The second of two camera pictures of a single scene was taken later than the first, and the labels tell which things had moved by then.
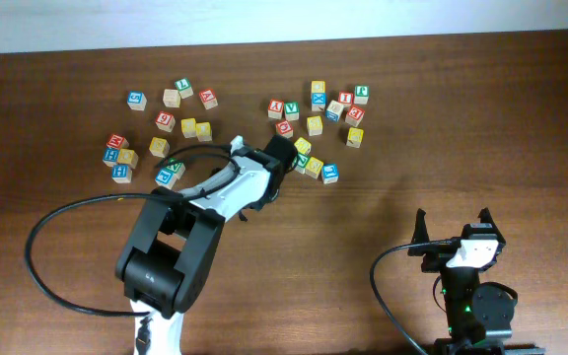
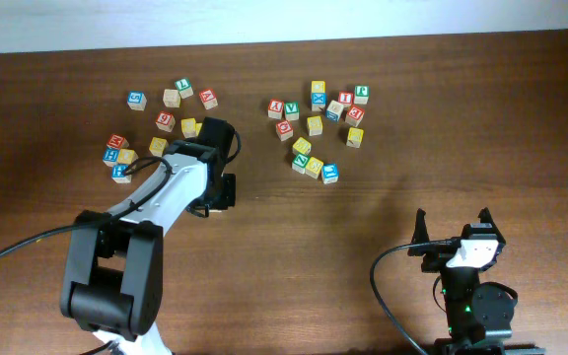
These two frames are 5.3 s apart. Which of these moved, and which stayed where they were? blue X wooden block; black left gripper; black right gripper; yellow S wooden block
Moved: black left gripper
Stayed: yellow S wooden block; black right gripper; blue X wooden block
